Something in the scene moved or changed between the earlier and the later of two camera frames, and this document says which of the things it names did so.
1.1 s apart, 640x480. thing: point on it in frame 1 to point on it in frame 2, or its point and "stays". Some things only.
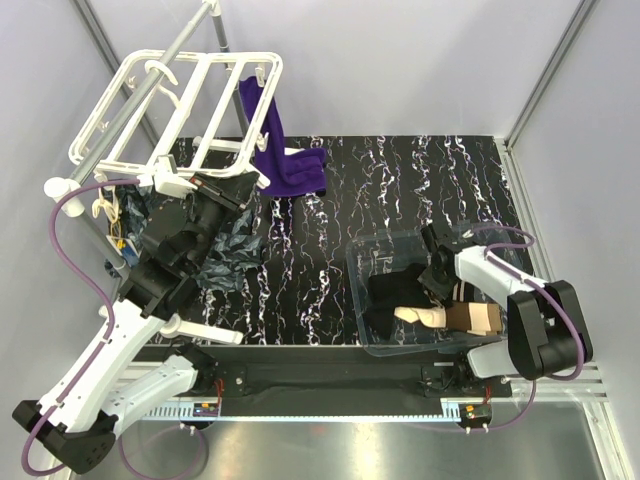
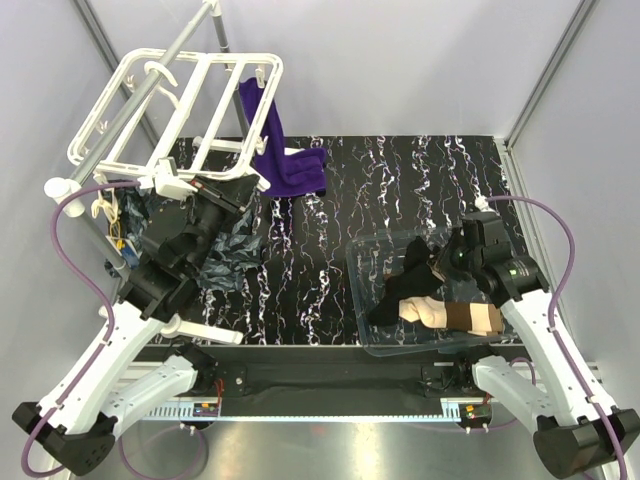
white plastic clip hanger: x=183 y=114 stays
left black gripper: x=231 y=193 stays
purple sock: x=286 y=172 stays
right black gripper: x=426 y=281 to x=442 y=260
